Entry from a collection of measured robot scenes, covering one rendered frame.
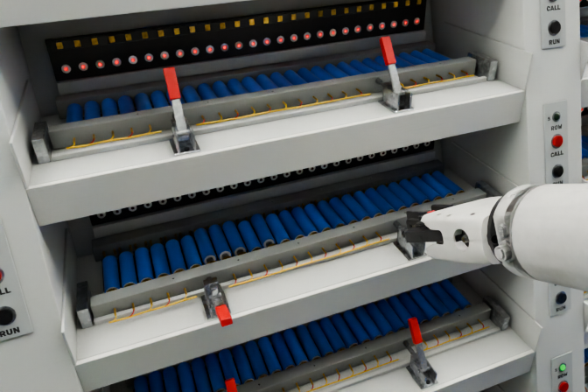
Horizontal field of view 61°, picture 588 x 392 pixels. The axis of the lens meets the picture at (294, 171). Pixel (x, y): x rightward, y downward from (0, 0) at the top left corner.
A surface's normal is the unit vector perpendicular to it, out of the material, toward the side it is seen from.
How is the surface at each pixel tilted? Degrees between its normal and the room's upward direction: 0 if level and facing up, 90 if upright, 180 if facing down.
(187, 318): 18
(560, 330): 90
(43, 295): 90
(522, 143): 90
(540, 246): 88
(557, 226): 67
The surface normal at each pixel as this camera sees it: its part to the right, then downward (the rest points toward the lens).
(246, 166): 0.35, 0.46
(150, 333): -0.04, -0.87
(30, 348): 0.33, 0.17
